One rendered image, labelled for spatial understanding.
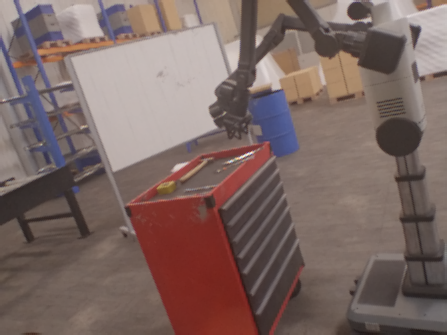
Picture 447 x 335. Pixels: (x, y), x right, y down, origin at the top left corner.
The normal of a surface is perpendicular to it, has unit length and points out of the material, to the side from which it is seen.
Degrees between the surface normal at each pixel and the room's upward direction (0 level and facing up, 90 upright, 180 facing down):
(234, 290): 90
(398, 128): 90
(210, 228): 90
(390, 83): 90
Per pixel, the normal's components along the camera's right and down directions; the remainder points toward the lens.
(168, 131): 0.58, 0.00
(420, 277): -0.54, 0.35
